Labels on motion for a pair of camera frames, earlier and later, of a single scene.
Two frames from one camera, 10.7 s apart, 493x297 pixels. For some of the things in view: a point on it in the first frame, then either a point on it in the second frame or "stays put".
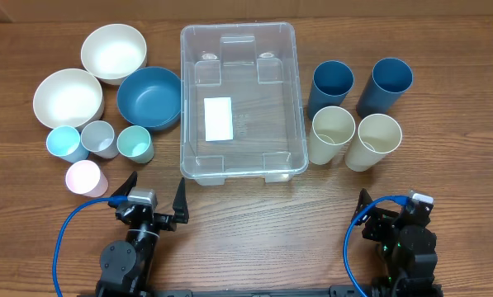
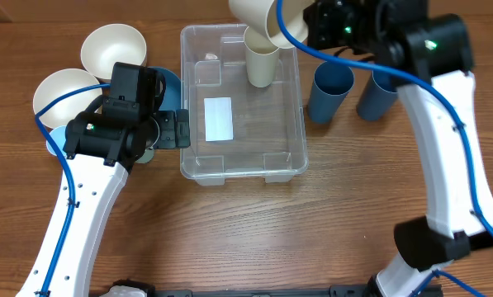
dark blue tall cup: [332, 81] stays put
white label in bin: [218, 119] stays put
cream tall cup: [378, 134] -> [296, 19]
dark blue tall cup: [390, 77] stays put
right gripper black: [378, 228] -> [315, 37]
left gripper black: [180, 206] -> [171, 137]
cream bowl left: [68, 97] stays put
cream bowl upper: [114, 52] stays put
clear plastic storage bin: [240, 103] stays put
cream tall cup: [332, 128] -> [263, 58]
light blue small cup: [64, 142] stays put
